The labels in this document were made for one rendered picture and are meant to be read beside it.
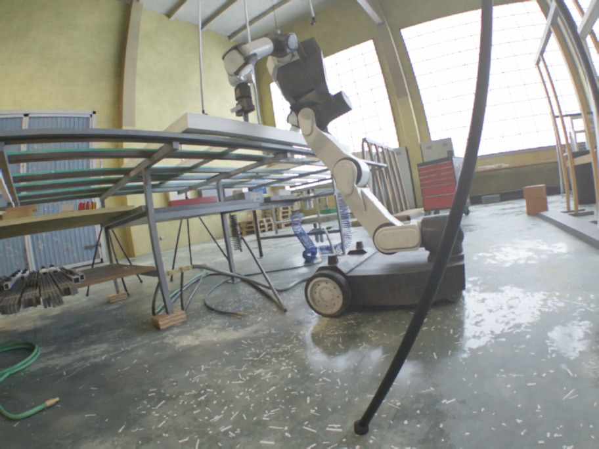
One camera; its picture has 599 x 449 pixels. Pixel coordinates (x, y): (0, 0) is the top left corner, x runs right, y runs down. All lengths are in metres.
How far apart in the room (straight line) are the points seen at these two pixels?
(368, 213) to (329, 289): 0.38
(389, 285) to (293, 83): 1.05
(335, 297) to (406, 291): 0.29
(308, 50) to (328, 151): 0.58
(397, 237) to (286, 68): 0.98
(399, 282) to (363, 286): 0.15
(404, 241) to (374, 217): 0.18
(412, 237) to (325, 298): 0.44
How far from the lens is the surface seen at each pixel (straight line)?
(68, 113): 8.20
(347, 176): 1.24
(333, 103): 1.37
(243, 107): 1.44
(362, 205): 1.26
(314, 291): 1.20
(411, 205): 8.52
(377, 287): 1.13
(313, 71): 1.48
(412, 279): 1.10
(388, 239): 1.20
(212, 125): 1.27
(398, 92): 9.12
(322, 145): 1.35
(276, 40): 1.42
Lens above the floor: 0.45
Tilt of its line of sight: 2 degrees down
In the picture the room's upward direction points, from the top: 9 degrees counter-clockwise
